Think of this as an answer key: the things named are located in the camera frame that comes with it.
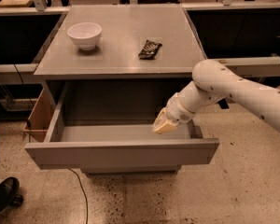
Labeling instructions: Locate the black shoe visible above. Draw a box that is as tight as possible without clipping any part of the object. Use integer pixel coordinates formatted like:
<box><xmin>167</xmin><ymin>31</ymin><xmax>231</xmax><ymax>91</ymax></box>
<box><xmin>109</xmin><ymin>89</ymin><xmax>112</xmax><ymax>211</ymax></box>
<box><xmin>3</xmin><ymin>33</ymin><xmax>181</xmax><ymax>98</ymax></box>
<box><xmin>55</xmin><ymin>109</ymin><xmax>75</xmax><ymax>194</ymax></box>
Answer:
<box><xmin>0</xmin><ymin>177</ymin><xmax>20</xmax><ymax>212</ymax></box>

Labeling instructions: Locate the white ceramic bowl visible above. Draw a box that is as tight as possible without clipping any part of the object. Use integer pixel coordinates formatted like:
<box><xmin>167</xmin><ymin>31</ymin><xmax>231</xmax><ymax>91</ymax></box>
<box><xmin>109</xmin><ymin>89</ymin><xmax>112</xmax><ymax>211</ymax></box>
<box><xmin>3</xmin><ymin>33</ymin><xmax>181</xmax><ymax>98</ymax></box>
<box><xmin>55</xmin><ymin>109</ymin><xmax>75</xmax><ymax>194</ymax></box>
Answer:
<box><xmin>67</xmin><ymin>22</ymin><xmax>103</xmax><ymax>50</ymax></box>

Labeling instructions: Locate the grey drawer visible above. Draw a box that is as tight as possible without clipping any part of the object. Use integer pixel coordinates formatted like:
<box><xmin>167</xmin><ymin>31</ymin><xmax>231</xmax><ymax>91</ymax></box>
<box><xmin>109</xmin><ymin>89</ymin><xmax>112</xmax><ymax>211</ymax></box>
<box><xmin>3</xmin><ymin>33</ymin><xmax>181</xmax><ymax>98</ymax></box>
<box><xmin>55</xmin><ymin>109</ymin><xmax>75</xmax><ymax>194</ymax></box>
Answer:
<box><xmin>81</xmin><ymin>164</ymin><xmax>181</xmax><ymax>175</ymax></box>
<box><xmin>25</xmin><ymin>79</ymin><xmax>219</xmax><ymax>170</ymax></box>

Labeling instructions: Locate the grey metal rail frame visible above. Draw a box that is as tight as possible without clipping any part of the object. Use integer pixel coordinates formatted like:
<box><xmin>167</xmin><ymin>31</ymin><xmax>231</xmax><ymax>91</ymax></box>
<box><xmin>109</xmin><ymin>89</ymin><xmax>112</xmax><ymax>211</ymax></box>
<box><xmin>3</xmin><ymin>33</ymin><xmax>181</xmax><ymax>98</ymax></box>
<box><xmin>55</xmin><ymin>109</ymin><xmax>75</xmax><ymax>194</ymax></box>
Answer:
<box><xmin>0</xmin><ymin>0</ymin><xmax>280</xmax><ymax>86</ymax></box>

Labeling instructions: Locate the grey drawer cabinet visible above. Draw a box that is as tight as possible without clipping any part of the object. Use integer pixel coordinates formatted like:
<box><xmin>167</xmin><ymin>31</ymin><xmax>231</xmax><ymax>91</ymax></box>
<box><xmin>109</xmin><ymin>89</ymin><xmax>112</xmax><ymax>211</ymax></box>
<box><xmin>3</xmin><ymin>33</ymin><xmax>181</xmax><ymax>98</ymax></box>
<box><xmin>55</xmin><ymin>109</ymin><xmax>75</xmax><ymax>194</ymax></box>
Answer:
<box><xmin>34</xmin><ymin>4</ymin><xmax>207</xmax><ymax>176</ymax></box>

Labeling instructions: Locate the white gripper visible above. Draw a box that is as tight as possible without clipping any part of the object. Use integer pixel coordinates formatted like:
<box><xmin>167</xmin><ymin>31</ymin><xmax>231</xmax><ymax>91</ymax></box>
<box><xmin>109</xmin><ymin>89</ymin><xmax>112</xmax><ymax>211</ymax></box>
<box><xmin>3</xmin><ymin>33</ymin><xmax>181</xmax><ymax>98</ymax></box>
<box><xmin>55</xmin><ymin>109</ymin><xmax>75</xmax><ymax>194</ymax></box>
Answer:
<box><xmin>153</xmin><ymin>93</ymin><xmax>194</xmax><ymax>134</ymax></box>

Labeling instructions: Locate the black floor cable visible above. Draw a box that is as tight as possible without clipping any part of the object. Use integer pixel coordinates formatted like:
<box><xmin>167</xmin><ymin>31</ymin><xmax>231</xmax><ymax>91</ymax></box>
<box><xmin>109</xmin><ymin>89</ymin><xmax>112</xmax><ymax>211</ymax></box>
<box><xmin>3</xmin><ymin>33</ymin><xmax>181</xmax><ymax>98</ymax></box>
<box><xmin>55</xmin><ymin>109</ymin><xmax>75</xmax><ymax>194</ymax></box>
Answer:
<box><xmin>26</xmin><ymin>119</ymin><xmax>90</xmax><ymax>224</ymax></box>

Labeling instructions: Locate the dark snack wrapper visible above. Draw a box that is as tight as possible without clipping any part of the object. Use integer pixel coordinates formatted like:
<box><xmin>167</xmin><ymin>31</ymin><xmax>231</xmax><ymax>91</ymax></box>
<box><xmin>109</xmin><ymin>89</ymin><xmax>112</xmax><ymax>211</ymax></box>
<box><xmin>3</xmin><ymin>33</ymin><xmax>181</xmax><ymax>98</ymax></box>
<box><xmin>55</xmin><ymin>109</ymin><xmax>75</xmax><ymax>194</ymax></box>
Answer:
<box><xmin>138</xmin><ymin>40</ymin><xmax>162</xmax><ymax>60</ymax></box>

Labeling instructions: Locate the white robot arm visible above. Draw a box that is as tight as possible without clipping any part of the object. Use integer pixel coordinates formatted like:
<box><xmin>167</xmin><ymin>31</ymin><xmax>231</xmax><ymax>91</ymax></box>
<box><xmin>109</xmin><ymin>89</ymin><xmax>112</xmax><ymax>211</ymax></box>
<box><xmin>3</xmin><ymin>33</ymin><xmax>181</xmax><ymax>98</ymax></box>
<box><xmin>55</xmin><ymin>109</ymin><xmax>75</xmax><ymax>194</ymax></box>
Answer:
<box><xmin>153</xmin><ymin>60</ymin><xmax>280</xmax><ymax>133</ymax></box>

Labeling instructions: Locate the grey bottom drawer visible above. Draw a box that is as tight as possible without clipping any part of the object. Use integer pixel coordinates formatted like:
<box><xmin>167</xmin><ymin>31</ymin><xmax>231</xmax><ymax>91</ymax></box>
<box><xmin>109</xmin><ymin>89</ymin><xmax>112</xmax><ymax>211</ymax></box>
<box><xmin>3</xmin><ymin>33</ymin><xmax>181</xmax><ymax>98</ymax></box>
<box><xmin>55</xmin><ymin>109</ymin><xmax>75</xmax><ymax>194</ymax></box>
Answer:
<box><xmin>81</xmin><ymin>164</ymin><xmax>181</xmax><ymax>175</ymax></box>

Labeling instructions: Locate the cardboard box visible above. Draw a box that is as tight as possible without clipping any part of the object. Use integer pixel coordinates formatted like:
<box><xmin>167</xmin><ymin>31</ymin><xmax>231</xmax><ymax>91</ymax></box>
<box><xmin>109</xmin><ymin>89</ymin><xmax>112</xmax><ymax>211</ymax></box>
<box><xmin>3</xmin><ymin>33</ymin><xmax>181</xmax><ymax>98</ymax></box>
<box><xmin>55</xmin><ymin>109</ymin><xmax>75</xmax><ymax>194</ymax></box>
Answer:
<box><xmin>23</xmin><ymin>91</ymin><xmax>53</xmax><ymax>142</ymax></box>

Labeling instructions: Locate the grey top drawer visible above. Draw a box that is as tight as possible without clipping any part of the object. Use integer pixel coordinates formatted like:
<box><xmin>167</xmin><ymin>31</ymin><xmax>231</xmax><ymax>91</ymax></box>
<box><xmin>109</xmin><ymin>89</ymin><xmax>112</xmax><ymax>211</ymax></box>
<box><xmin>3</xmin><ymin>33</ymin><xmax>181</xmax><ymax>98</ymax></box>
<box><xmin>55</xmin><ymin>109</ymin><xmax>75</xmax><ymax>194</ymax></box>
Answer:
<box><xmin>25</xmin><ymin>79</ymin><xmax>219</xmax><ymax>170</ymax></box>

